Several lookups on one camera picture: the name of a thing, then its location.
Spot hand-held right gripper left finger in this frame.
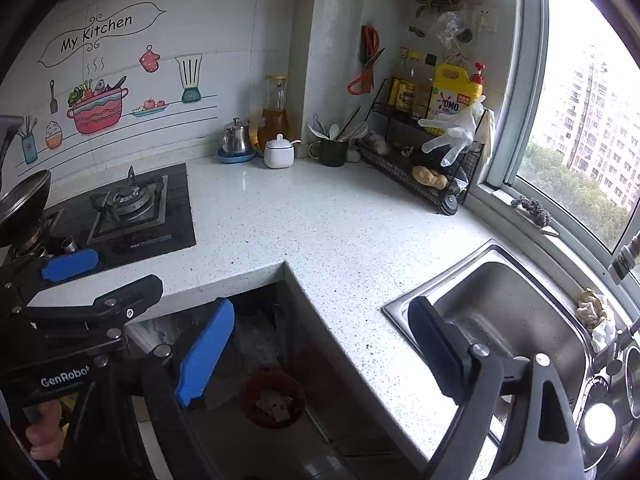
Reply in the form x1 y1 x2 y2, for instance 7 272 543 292
59 297 236 480

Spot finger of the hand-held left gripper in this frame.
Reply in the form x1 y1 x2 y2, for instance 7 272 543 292
0 247 106 307
20 274 165 332

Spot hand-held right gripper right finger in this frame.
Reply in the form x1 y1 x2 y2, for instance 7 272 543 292
406 296 586 480

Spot red plastic bucket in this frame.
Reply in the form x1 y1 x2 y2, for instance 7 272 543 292
239 367 308 430

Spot person's left hand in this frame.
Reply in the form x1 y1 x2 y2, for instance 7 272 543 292
22 400 66 461

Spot black glass gas stove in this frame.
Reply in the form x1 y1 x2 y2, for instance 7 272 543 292
10 162 197 271

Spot dark wok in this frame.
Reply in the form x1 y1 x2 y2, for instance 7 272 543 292
0 170 52 251

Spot stainless steel sink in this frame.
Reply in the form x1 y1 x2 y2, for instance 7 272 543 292
382 239 608 441

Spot beige dish rag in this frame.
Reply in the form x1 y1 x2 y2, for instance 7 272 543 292
575 287 618 353

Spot blue saucer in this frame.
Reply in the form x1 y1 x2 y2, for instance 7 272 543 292
216 147 257 164

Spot dark scrubber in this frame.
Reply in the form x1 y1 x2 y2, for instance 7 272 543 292
510 195 553 228

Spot ginger root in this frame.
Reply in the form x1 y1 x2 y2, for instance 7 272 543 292
411 165 449 191

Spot stainless steel pot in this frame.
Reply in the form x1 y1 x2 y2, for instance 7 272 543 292
617 345 640 421
572 375 631 466

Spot steel teapot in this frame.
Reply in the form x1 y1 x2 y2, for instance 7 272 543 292
221 117 253 157

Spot white lidded jar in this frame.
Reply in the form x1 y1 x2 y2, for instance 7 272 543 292
263 134 302 169

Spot metal faucet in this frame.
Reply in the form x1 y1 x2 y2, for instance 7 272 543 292
607 232 640 286

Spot garlic bulbs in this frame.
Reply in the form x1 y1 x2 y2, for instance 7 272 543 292
364 130 393 157

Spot clear plastic glove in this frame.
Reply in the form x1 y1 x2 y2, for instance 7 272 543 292
417 95 488 167

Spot dark utensil mug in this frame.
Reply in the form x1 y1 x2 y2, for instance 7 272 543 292
308 137 349 167

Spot glass oil pitcher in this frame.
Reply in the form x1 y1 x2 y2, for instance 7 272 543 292
257 75 292 153

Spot dark chopsticks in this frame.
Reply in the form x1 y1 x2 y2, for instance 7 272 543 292
336 106 362 141

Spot yellow detergent jug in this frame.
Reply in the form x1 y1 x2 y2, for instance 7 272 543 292
431 62 487 123

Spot brown sauce bottle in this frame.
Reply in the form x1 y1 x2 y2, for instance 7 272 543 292
400 50 423 116

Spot yellow-label sauce bottle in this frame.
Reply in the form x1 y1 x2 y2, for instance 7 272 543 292
387 47 408 111

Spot dark-capped sauce bottle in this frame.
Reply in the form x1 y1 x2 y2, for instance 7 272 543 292
417 53 438 121

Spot window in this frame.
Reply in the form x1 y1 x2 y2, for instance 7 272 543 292
487 0 640 261

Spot apartment buildings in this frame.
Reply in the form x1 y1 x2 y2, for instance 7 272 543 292
532 45 640 211

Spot clear hanging plastic bag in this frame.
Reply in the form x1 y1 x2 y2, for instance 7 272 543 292
435 10 468 46

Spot kitchen wall decal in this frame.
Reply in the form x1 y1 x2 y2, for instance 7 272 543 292
15 2 221 171

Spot black wire rack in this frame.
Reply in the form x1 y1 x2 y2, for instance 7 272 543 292
356 77 488 215

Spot orange-handled scissors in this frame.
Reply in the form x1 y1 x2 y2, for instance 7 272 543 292
347 47 387 97

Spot orange-handled tool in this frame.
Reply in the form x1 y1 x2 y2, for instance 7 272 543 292
361 25 381 63

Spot white wall socket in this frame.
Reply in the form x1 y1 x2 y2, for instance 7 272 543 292
472 5 498 33

